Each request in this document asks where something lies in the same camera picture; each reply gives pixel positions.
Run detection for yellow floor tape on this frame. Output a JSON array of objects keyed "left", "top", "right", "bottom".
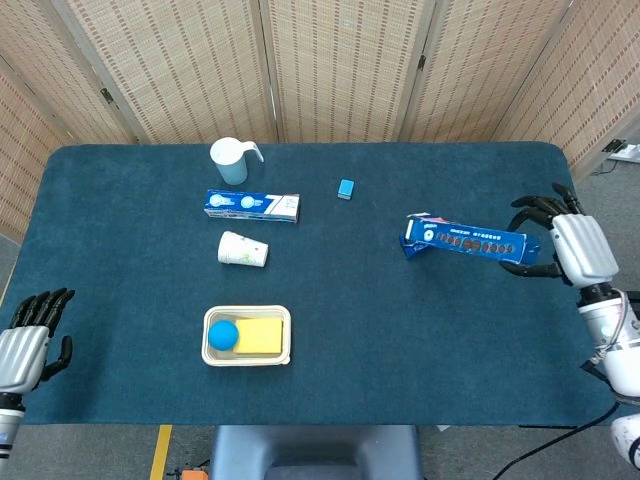
[{"left": 149, "top": 424, "right": 174, "bottom": 480}]

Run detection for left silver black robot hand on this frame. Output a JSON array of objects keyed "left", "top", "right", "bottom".
[{"left": 0, "top": 287, "right": 76, "bottom": 396}]

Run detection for pink white wrist wires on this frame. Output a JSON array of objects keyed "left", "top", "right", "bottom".
[{"left": 592, "top": 289, "right": 640, "bottom": 361}]

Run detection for blue white toothpaste box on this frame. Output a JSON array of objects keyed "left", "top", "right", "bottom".
[{"left": 203, "top": 188, "right": 301, "bottom": 224}]

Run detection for blue foam ball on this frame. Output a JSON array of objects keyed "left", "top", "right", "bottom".
[{"left": 207, "top": 319, "right": 239, "bottom": 350}]

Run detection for blue tablecloth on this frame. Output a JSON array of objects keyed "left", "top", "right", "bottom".
[{"left": 19, "top": 142, "right": 621, "bottom": 427}]

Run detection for light blue plastic mug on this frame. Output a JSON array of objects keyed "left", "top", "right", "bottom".
[{"left": 209, "top": 137, "right": 265, "bottom": 186}]

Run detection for blue cookie box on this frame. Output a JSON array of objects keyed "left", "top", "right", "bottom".
[{"left": 398, "top": 213, "right": 542, "bottom": 266}]

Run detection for beige rectangular food tray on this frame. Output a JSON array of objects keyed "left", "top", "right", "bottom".
[{"left": 201, "top": 305, "right": 293, "bottom": 368}]

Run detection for white paper cup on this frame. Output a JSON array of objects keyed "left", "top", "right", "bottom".
[{"left": 217, "top": 230, "right": 270, "bottom": 268}]

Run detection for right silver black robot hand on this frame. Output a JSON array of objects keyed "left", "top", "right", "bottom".
[{"left": 498, "top": 182, "right": 621, "bottom": 291}]

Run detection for blue grey robot torso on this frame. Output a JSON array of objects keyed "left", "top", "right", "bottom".
[{"left": 209, "top": 424, "right": 424, "bottom": 480}]

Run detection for woven folding screen panel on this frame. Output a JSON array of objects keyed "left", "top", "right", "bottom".
[
  {"left": 49, "top": 0, "right": 279, "bottom": 145},
  {"left": 492, "top": 0, "right": 640, "bottom": 181},
  {"left": 252, "top": 0, "right": 439, "bottom": 144},
  {"left": 399, "top": 0, "right": 581, "bottom": 144},
  {"left": 0, "top": 0, "right": 146, "bottom": 146},
  {"left": 0, "top": 54, "right": 69, "bottom": 241}
]

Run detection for yellow sponge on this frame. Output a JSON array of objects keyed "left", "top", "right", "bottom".
[{"left": 233, "top": 318, "right": 284, "bottom": 356}]

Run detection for white power strip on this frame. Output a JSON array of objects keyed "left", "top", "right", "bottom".
[{"left": 607, "top": 143, "right": 640, "bottom": 164}]

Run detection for black floor cable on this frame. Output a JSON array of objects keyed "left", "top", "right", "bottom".
[{"left": 497, "top": 402, "right": 621, "bottom": 480}]

